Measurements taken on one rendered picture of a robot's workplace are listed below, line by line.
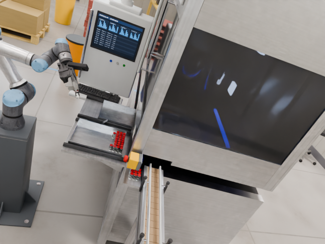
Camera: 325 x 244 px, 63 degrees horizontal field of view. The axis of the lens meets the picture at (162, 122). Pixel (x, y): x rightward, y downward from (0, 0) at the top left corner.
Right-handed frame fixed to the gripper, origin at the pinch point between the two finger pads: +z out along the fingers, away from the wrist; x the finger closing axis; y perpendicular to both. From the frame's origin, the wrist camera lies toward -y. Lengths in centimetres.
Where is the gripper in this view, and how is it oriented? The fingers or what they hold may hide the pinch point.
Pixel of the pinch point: (77, 89)
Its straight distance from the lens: 159.5
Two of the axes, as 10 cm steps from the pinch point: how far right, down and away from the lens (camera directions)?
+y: -9.5, 3.0, -1.2
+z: 3.2, 9.0, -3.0
